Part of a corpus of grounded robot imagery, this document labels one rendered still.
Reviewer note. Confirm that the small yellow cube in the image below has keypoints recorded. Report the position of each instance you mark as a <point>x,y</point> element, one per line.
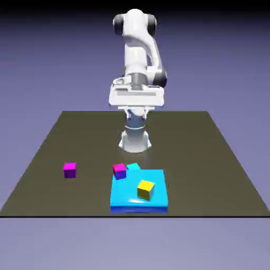
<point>145,189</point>

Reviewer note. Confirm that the small cyan cube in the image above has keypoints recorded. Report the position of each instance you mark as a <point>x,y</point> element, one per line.
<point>133,166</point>

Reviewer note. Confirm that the large cyan box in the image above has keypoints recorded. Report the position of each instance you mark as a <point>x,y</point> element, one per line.
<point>139,195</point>

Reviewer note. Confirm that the small magenta cube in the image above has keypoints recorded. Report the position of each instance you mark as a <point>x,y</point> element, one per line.
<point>69,170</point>
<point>119,170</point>

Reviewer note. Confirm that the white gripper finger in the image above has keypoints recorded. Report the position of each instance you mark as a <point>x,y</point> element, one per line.
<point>144,113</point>
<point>128,113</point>

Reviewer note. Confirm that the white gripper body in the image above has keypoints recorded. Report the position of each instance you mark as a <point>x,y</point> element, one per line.
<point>136,97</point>

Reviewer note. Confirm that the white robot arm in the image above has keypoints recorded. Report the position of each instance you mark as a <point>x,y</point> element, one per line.
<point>135,46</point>

